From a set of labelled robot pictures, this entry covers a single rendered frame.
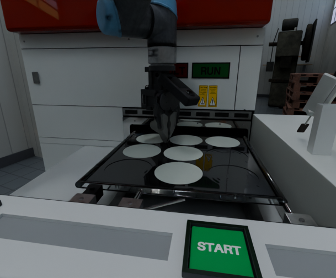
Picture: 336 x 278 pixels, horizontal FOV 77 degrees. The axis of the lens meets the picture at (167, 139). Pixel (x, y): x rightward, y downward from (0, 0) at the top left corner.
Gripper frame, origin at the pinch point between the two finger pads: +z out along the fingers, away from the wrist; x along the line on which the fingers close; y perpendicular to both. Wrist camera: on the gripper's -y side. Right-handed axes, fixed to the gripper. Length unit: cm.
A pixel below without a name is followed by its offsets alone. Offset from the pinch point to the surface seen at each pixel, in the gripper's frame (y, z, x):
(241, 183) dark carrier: -25.8, 1.4, 6.6
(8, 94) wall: 268, 8, -8
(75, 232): -22.7, -4.2, 35.8
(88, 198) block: -10.9, 0.6, 29.4
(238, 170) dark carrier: -22.8, 1.4, 1.9
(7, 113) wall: 266, 30, -3
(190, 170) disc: -15.4, 1.4, 9.0
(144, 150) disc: 0.5, 1.4, 8.2
